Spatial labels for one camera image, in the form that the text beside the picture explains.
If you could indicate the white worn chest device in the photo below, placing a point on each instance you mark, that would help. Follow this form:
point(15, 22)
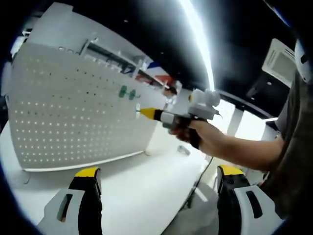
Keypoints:
point(304, 63)

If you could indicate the person's dark olive shirt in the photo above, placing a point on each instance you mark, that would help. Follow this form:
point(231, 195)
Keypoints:
point(291, 159)

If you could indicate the small grey bracket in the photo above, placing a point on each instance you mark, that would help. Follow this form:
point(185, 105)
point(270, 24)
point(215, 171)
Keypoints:
point(183, 149)

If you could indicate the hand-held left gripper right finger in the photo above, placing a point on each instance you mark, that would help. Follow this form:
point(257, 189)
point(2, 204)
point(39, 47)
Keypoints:
point(244, 210)

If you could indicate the ceiling light strip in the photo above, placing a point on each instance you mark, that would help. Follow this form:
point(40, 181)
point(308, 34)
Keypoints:
point(200, 41)

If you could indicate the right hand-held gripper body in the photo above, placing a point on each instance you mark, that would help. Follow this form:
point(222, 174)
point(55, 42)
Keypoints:
point(204, 104)

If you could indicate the white perforated mounting plate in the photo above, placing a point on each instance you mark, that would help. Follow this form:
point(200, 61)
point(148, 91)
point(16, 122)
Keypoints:
point(73, 117)

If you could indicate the person's right hand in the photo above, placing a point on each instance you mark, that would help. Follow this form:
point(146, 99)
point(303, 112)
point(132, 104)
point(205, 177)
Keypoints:
point(205, 137)

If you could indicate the white ceiling air conditioner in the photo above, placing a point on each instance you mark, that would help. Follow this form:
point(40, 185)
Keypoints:
point(280, 62)

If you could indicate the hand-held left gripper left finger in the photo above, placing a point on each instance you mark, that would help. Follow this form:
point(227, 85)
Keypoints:
point(73, 210)

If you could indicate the white desk partition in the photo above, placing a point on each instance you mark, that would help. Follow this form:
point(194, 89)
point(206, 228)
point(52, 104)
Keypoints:
point(58, 19)

